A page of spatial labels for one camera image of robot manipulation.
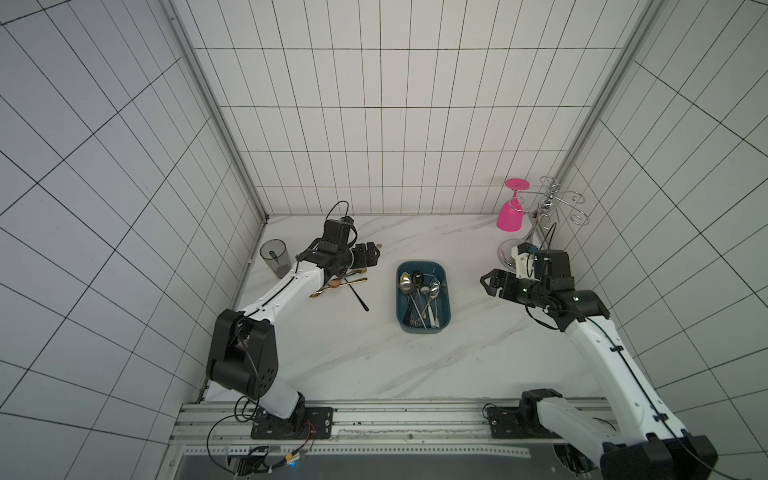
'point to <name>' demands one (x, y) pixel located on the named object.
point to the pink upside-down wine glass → (510, 215)
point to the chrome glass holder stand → (551, 204)
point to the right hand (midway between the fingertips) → (483, 280)
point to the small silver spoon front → (426, 290)
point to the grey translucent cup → (275, 254)
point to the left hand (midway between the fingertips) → (364, 259)
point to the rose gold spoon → (334, 283)
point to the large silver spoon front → (407, 285)
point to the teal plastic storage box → (423, 296)
